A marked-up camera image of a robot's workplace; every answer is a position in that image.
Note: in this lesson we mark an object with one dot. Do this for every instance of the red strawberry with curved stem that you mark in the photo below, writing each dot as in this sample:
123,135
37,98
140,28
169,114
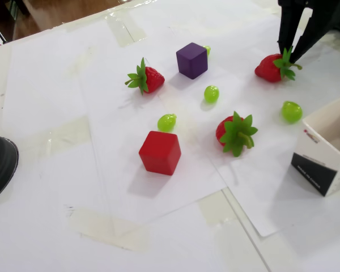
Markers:
267,68

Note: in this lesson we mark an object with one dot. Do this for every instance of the white and black paper box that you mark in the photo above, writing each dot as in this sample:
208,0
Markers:
309,170

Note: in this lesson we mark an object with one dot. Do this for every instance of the purple wooden cube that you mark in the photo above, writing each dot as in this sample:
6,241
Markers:
191,62

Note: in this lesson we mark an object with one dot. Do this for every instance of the black round stand base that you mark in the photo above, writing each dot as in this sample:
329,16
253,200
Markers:
0,167

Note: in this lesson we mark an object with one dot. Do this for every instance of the red strawberry with straight stem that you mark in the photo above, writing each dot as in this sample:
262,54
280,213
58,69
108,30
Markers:
154,78

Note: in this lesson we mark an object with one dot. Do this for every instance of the black gripper with plate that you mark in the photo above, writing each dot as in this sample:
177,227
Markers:
293,17

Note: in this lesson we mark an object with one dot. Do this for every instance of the red strawberry with spread leaves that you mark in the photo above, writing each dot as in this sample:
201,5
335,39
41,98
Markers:
236,133

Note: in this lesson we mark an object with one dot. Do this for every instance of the red wooden cube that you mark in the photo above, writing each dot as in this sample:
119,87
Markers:
160,154

